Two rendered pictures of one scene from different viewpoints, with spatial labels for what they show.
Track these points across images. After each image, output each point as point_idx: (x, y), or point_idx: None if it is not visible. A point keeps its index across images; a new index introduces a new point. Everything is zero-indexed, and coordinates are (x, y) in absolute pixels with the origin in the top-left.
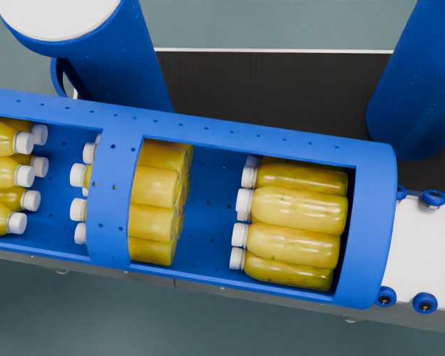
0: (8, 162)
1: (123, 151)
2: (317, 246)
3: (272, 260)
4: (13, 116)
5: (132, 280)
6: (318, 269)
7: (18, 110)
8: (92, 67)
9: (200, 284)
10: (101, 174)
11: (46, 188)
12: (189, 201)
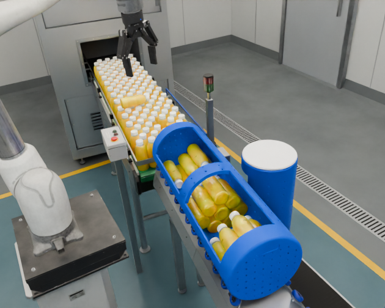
0: (196, 168)
1: (219, 167)
2: None
3: (222, 247)
4: (208, 146)
5: (185, 244)
6: None
7: (211, 146)
8: (253, 188)
9: (200, 262)
10: (207, 166)
11: None
12: None
